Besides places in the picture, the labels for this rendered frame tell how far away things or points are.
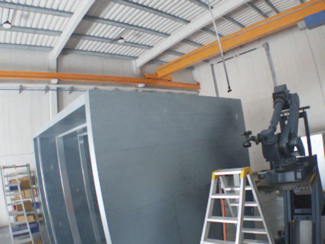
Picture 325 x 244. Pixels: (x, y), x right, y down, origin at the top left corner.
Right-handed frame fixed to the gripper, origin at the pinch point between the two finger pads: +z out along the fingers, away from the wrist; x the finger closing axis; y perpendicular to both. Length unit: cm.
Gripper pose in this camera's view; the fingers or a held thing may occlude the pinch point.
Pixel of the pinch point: (247, 139)
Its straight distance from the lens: 330.0
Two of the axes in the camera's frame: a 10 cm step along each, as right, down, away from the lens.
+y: 1.6, -9.2, 3.7
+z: -6.6, 1.8, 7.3
